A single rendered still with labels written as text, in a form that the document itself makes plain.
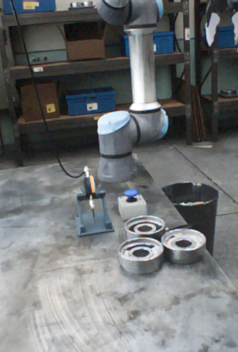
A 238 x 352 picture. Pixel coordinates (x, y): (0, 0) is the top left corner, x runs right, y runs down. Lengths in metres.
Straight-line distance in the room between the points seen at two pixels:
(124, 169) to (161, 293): 0.68
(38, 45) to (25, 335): 4.27
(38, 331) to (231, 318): 0.36
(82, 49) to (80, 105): 0.57
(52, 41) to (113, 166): 3.53
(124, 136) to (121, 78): 3.55
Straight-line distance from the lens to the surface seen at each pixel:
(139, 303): 0.89
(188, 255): 0.98
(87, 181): 1.17
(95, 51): 4.40
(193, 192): 2.50
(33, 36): 4.91
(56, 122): 4.40
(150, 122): 1.53
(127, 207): 1.20
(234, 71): 5.43
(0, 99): 4.74
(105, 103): 4.51
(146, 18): 1.50
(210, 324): 0.84
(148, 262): 0.95
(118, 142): 1.47
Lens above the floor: 1.33
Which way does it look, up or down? 20 degrees down
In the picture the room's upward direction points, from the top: 5 degrees counter-clockwise
